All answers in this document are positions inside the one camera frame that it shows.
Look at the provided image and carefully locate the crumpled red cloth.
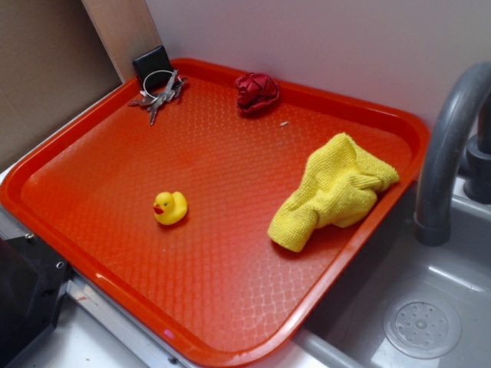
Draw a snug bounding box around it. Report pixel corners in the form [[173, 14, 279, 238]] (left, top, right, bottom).
[[235, 73, 280, 114]]

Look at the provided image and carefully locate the grey sink faucet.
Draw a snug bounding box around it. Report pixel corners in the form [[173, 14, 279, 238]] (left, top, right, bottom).
[[414, 61, 490, 246]]

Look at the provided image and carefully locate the grey plastic sink basin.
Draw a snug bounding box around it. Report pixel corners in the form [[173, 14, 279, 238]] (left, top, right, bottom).
[[297, 176, 491, 368]]

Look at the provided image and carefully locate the sink drain strainer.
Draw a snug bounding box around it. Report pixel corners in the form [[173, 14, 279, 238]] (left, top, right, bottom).
[[383, 293, 462, 360]]

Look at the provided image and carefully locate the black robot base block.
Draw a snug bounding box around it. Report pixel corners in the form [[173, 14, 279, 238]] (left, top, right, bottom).
[[1, 235, 71, 367]]

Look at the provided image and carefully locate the wooden board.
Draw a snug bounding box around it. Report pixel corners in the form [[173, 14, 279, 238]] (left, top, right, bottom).
[[82, 0, 161, 82]]

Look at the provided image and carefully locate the yellow rubber duck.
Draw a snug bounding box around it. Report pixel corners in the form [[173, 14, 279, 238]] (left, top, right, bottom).
[[153, 192, 188, 225]]

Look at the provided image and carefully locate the orange plastic tray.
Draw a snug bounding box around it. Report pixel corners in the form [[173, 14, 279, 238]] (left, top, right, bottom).
[[1, 59, 430, 367]]

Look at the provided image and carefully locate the brown cardboard panel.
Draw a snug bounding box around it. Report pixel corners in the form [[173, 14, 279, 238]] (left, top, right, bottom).
[[1, 1, 120, 169]]

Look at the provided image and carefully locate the bunch of metal keys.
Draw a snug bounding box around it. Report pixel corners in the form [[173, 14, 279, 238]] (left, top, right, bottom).
[[127, 69, 188, 126]]

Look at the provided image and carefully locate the yellow microfiber cloth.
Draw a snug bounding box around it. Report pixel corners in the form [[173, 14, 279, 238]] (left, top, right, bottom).
[[268, 133, 400, 252]]

